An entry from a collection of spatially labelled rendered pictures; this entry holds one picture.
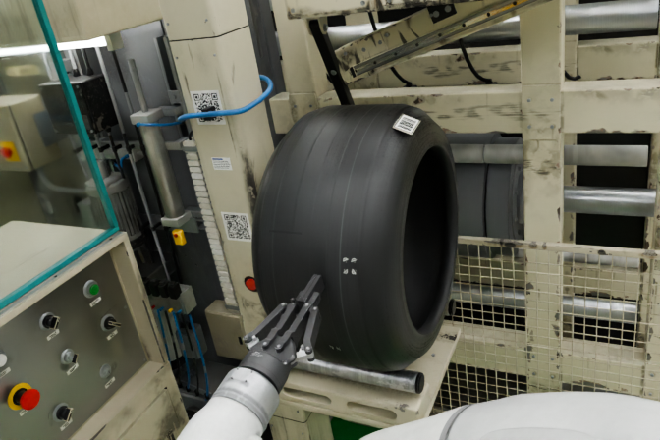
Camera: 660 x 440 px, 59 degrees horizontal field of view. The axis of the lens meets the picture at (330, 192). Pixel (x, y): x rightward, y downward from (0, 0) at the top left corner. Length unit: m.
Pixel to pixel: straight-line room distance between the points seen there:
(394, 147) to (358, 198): 0.13
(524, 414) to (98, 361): 1.18
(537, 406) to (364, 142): 0.75
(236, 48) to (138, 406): 0.86
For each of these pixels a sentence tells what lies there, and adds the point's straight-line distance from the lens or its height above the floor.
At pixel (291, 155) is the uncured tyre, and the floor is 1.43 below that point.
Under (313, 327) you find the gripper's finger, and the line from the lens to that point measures 0.96.
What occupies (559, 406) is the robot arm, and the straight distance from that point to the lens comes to 0.41.
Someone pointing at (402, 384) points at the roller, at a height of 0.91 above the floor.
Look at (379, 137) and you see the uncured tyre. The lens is 1.10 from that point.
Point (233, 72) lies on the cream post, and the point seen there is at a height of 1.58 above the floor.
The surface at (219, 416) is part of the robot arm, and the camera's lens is 0.85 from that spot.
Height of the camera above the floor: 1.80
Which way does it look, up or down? 24 degrees down
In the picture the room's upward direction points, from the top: 10 degrees counter-clockwise
